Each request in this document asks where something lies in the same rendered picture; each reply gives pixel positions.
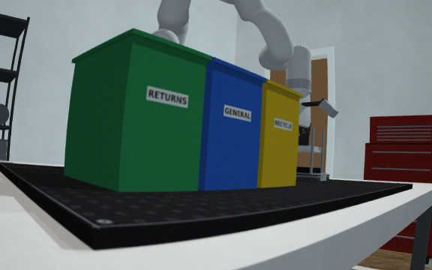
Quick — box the green bin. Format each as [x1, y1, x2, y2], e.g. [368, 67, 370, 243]
[64, 28, 212, 192]

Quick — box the yellow recycle bin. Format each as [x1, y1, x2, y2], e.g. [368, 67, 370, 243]
[257, 79, 303, 188]

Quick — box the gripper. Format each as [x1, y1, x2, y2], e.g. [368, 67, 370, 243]
[291, 88, 311, 146]

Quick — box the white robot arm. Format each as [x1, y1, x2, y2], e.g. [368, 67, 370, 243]
[152, 0, 339, 118]

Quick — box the blue bin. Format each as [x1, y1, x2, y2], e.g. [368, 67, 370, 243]
[198, 57, 267, 191]

